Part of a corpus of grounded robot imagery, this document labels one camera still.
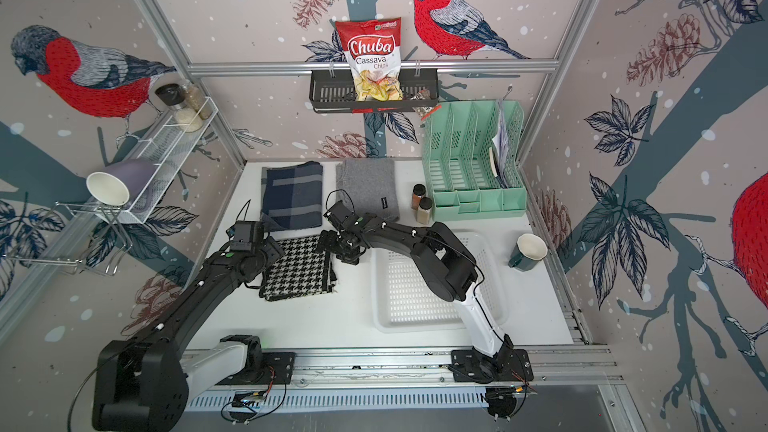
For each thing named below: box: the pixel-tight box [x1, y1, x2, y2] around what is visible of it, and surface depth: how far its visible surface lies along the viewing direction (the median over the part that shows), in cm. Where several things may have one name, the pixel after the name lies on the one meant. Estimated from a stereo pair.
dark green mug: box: [508, 233, 548, 272], surface depth 87 cm
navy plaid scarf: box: [261, 161, 323, 232], surface depth 112 cm
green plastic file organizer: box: [422, 100, 526, 221], surface depth 106 cm
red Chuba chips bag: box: [335, 17, 403, 102], surface depth 84 cm
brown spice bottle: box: [411, 183, 426, 210], surface depth 100 cm
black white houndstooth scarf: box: [259, 235, 337, 302], surface depth 87 cm
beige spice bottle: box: [416, 197, 433, 225], surface depth 100 cm
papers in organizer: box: [489, 101, 509, 188], surface depth 94 cm
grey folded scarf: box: [336, 158, 400, 222], surface depth 110 cm
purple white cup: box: [86, 159, 158, 206], surface depth 64 cm
